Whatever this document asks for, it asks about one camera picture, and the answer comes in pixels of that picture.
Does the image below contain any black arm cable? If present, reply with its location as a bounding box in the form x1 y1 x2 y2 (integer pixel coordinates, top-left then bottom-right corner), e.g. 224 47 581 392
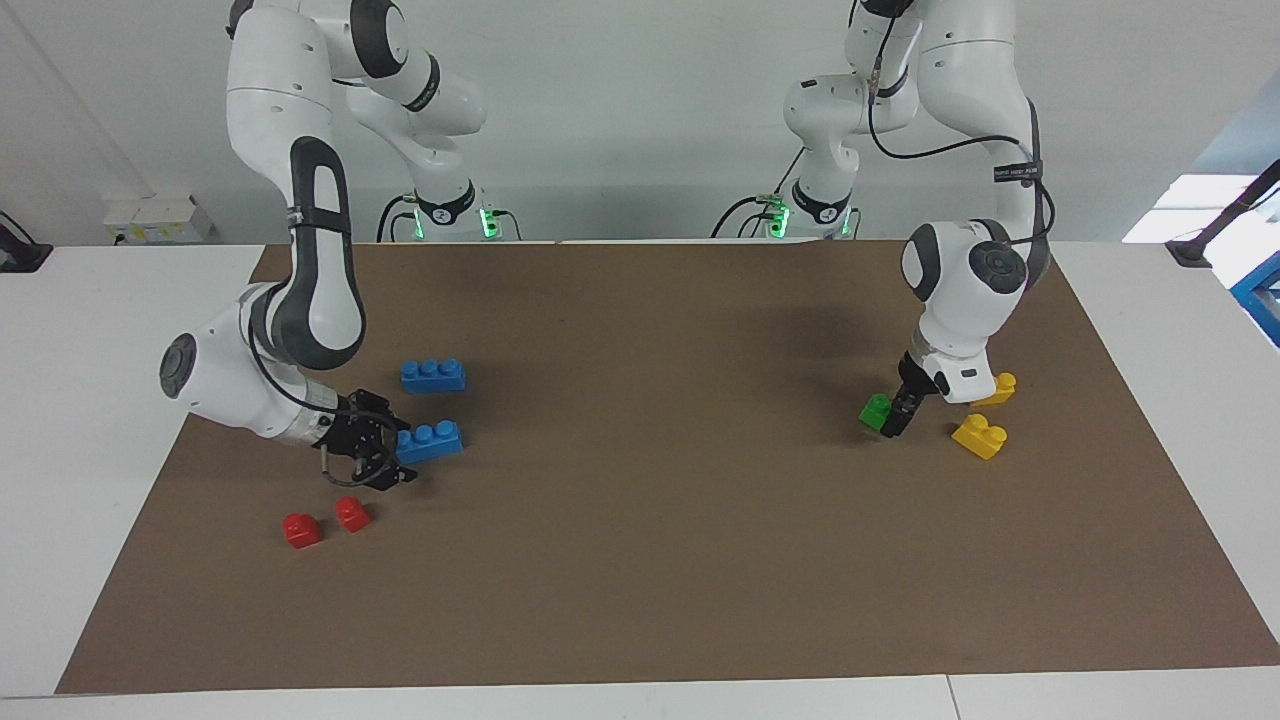
246 335 393 489
850 0 1056 293

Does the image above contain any brown paper mat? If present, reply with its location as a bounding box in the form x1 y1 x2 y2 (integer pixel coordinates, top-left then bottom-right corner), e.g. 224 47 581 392
55 238 1280 695

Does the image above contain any black left base cable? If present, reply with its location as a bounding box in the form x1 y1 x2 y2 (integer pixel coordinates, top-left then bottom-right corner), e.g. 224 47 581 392
710 148 807 241

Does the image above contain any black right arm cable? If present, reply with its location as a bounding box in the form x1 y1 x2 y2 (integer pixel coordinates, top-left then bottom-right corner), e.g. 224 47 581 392
246 335 393 489

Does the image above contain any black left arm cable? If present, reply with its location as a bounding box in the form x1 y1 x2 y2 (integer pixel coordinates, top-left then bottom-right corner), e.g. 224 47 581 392
850 0 1056 293

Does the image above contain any black clamp with rod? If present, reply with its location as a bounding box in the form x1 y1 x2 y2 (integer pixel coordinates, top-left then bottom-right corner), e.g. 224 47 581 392
1165 158 1280 269

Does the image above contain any black base cable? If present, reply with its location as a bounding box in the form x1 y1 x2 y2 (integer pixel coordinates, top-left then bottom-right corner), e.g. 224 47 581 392
376 194 417 243
710 148 807 241

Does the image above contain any black right base cable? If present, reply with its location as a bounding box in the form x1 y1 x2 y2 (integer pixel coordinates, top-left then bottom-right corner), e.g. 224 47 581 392
376 194 417 243

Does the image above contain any blue three-stud brick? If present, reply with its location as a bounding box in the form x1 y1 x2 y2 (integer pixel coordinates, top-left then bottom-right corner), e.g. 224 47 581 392
394 419 465 466
400 357 468 394

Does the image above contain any blue frame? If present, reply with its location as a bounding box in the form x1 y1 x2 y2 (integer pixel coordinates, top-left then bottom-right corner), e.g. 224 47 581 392
1228 248 1280 349

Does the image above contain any white box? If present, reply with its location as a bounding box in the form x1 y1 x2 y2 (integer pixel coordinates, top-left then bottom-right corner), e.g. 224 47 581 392
102 194 217 247

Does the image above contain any black table clamp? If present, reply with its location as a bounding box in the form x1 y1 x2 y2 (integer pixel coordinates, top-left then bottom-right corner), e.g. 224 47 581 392
0 210 54 274

